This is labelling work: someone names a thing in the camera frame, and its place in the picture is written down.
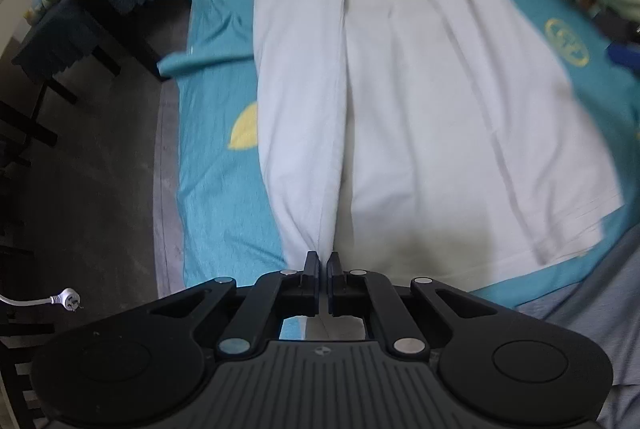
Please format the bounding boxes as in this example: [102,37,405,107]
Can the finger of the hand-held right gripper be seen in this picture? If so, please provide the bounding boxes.
[605,42,640,77]

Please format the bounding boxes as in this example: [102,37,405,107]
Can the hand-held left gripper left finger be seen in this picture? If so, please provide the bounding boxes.
[149,251,320,357]

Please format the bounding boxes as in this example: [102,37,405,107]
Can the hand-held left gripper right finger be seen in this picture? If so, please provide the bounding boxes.
[327,252,501,357]

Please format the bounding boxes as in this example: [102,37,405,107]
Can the white printed t-shirt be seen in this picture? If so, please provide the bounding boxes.
[245,0,626,287]

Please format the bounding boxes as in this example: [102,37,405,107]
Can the person's grey trousers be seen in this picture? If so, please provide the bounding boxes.
[515,234,640,429]

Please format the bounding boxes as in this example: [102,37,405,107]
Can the dark wooden chair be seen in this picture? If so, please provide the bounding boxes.
[0,76,78,429]

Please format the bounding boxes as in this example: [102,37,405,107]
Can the white plug cable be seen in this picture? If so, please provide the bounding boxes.
[0,286,84,313]

